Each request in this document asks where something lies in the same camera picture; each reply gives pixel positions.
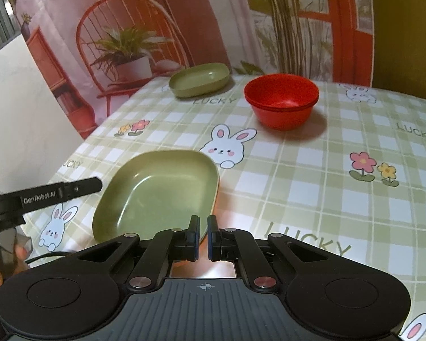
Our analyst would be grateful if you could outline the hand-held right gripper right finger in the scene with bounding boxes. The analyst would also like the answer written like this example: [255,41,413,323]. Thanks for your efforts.
[207,215,346,291]

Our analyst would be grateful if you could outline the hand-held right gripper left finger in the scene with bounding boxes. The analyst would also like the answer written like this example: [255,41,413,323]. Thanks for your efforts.
[69,215,202,292]

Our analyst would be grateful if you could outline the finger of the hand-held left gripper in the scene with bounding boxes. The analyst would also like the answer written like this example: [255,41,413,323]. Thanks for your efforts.
[61,175,104,199]

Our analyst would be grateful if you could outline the green round plate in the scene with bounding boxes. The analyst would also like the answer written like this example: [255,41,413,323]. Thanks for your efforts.
[92,150,220,244]

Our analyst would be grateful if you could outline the red plastic bowl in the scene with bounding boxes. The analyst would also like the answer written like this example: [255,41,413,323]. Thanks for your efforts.
[243,73,320,110]
[247,96,319,131]

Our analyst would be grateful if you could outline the green square plate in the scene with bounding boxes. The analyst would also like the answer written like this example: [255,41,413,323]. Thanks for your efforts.
[168,63,232,99]

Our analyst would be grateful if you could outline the person's left hand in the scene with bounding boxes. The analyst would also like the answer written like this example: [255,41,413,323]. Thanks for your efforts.
[0,236,33,292]

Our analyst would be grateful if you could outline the white marble board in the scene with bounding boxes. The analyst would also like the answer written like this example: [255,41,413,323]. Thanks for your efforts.
[0,36,106,201]

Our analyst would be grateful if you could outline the checked bunny tablecloth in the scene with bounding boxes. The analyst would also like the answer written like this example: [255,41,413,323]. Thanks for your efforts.
[21,74,426,341]

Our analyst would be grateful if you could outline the black cable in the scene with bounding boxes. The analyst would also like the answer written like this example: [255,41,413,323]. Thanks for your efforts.
[23,251,79,266]

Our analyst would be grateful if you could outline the printed wall tapestry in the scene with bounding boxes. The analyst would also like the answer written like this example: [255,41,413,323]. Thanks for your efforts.
[0,0,376,142]

